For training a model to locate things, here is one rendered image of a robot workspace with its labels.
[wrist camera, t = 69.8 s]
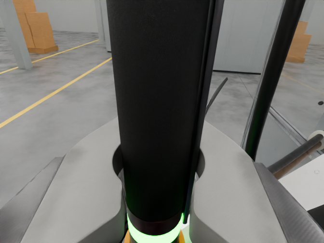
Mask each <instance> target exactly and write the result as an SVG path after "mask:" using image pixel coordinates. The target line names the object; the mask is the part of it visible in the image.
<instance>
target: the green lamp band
mask: <svg viewBox="0 0 324 243"><path fill-rule="evenodd" d="M181 222H182V218H181V220H180V222H179V224H178V225H177V226H176V227H175V228H174V229H173V230H172V231H171V232H169V233H167V234H164V235H161V236H149V235H145V234H143V233H141V232H139V231H137V230H136V229H135V228H134V227H133V226H132V224H131V223H130V220H129V218H128V226H129V231H130V233H131V235H132V237H133V238H134V239H135V240H136V241H137V242H138V243H171V242H172V241H173V240H174V239H175V238H176V237H177V235H178V234H179V231H180V228H181Z"/></svg>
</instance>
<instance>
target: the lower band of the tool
mask: <svg viewBox="0 0 324 243"><path fill-rule="evenodd" d="M124 243H130V235H129V230H128V231H127V233H126V235H125V239H124ZM179 243H185V239H184V235H183V232H182V230H181V229H180V236H179Z"/></svg>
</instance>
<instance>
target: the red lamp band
mask: <svg viewBox="0 0 324 243"><path fill-rule="evenodd" d="M184 200H185V199H184ZM183 207H184V202H183V205H182V207H181V209H180V210H179V211H178V213H177V214H176V215H174V216H173V217H171V218H169V219H167V220H164V221H158V222H152V221H146V220H143V219H140V218H139V217H137V216H136V215H134V214H133V213H132V212H131V210H130V209H129V207H128V205H127V201H126V208H127V215H128V218H129V220H130V222H131V224H132V225H133V226H134V227H135V228H136V229H137V230H139V231H140V232H142V233H145V234H149V235H160V234H164V233H167V232H169V231H171V230H172V229H173V228H175V227H176V226H177V225H178V223H179V222H180V220H181V218H182V214H183Z"/></svg>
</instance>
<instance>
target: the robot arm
mask: <svg viewBox="0 0 324 243"><path fill-rule="evenodd" d="M122 168H123V164H122V150H121V141H120V131H119V122H118V117H116V118H114V119H113V120H111V121H109V122H108V123H106V124H105V125H103V126H101V127H100V128H98V129H96V130H95V131H93V132H92V133H90V134H89V135H87V136H86V137H85V138H83V139H82V140H81V141H79V142H78V143H77V144H76V145H75V146H74V147H72V148H71V149H70V150H69V151H68V152H67V153H66V154H65V155H64V156H63V157H55V158H54V159H53V160H52V161H51V162H49V163H48V164H47V165H46V166H45V167H44V168H43V169H42V170H41V171H40V172H39V173H38V174H37V175H36V176H35V177H34V178H33V179H32V180H30V181H29V182H28V183H27V184H26V185H25V186H24V187H23V188H22V189H21V190H20V191H19V192H18V193H17V194H16V195H15V196H14V197H12V198H11V199H10V200H9V201H8V202H7V203H6V204H5V205H4V206H3V207H2V208H1V209H0V243H119V242H120V241H121V240H122V238H123V236H124V223H125V207H124V198H123V190H122V182H121V180H120V179H119V178H118V175H119V173H120V171H121V170H122ZM196 173H197V175H198V177H199V179H198V180H197V181H196V183H195V184H194V189H193V195H192V201H191V207H190V213H189V238H190V240H191V242H192V243H324V230H323V229H322V228H321V226H320V225H319V224H318V223H317V222H316V221H315V220H314V218H313V217H312V216H311V215H310V214H309V213H308V212H307V211H306V210H305V209H304V208H303V207H302V205H301V204H300V203H299V202H298V201H297V200H296V199H295V198H294V197H293V196H292V195H291V194H290V192H289V191H288V190H287V189H286V188H285V187H284V186H283V185H282V184H281V183H280V182H279V181H278V179H277V178H276V177H275V176H274V175H273V174H272V173H271V172H270V171H269V170H268V169H267V168H266V167H265V165H264V164H263V163H260V162H254V161H253V160H252V159H251V157H250V156H249V155H248V154H247V153H246V152H245V151H244V150H243V149H242V148H241V147H240V146H239V145H238V144H236V143H235V142H234V141H233V140H232V139H230V138H229V137H228V136H226V135H225V134H223V133H222V132H221V131H219V130H218V129H216V128H215V127H214V126H212V125H211V124H209V123H208V122H207V121H204V125H203V130H202V138H201V144H200V150H199V156H198V161H197V167H196Z"/></svg>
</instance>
